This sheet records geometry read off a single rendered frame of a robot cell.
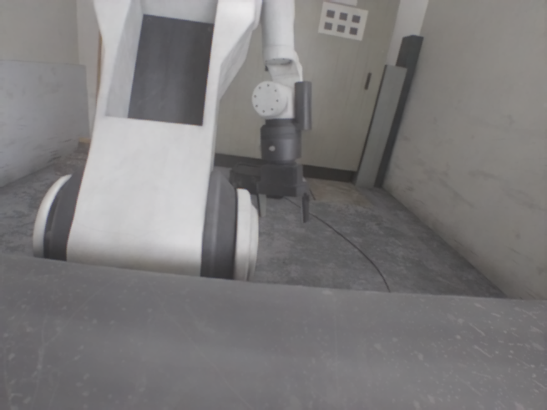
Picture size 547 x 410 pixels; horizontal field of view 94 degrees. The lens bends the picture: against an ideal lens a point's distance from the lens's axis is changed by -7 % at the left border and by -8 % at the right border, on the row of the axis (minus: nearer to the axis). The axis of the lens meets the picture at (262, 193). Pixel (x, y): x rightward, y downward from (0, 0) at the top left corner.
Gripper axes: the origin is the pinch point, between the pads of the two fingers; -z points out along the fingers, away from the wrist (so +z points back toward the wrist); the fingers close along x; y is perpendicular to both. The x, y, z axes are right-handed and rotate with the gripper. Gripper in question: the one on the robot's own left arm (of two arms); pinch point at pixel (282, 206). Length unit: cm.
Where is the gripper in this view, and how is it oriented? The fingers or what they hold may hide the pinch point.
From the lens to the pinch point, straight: 63.4
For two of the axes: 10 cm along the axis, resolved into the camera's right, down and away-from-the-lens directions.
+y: 4.8, -2.2, 8.5
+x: 8.8, 0.7, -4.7
